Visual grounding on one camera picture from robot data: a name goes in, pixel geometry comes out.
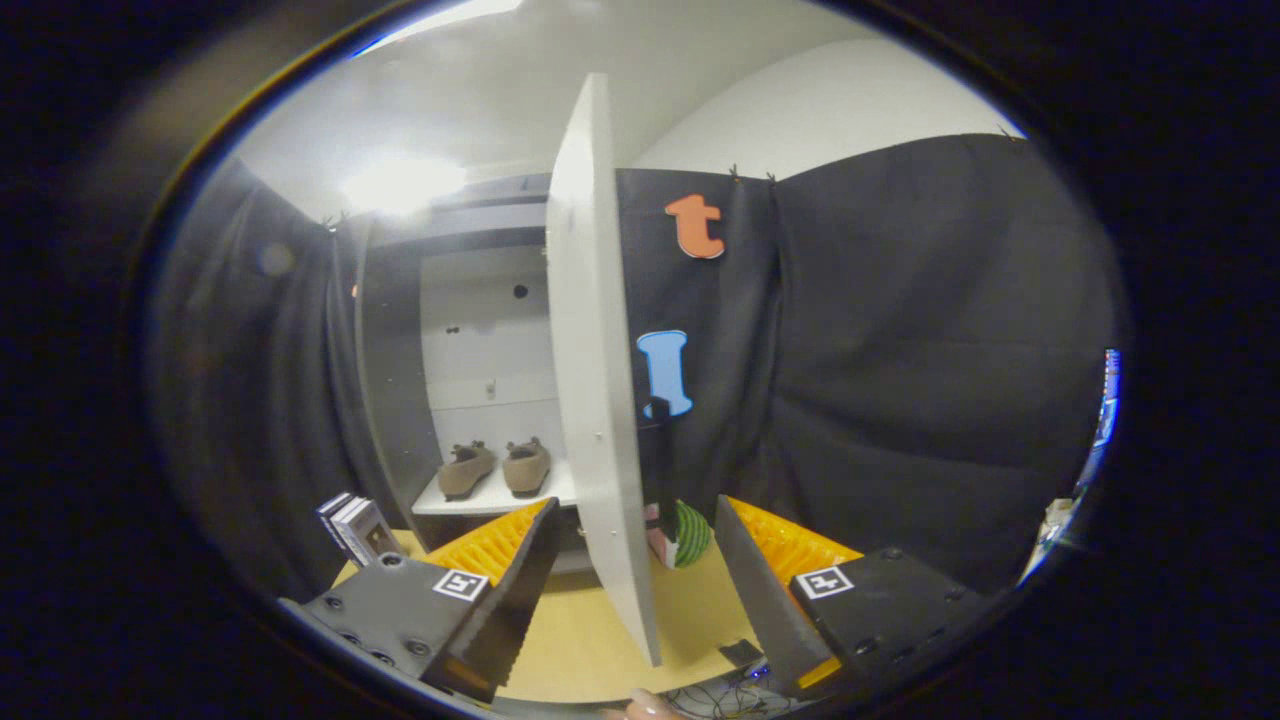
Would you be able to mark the ceiling light strip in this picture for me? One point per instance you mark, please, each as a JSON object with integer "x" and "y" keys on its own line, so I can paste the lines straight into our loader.
{"x": 450, "y": 20}
{"x": 400, "y": 183}

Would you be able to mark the brown fuzzy shoe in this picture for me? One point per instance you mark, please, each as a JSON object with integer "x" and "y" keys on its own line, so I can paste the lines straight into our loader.
{"x": 465, "y": 472}
{"x": 527, "y": 468}

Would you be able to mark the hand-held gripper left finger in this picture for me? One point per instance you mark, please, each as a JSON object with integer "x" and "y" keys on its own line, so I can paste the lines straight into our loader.
{"x": 515, "y": 585}

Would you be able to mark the cream shoe cabinet door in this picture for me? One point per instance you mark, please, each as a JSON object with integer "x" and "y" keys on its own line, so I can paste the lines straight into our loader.
{"x": 595, "y": 350}

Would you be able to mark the watermelon slice toy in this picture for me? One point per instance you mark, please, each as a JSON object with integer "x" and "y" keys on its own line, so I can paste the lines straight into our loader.
{"x": 690, "y": 535}

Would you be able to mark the black backdrop cloth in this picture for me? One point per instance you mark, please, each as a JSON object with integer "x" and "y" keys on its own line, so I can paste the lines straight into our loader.
{"x": 900, "y": 380}

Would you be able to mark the small black device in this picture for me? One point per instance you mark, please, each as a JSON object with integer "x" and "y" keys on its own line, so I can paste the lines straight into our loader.
{"x": 741, "y": 653}

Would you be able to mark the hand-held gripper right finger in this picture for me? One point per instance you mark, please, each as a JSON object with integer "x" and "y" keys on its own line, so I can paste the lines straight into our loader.
{"x": 755, "y": 580}

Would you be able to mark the stack of books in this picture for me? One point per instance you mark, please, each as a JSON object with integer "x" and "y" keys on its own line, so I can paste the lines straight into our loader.
{"x": 362, "y": 530}

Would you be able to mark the grey shoe cabinet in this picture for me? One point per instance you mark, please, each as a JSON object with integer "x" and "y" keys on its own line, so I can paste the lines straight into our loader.
{"x": 395, "y": 400}

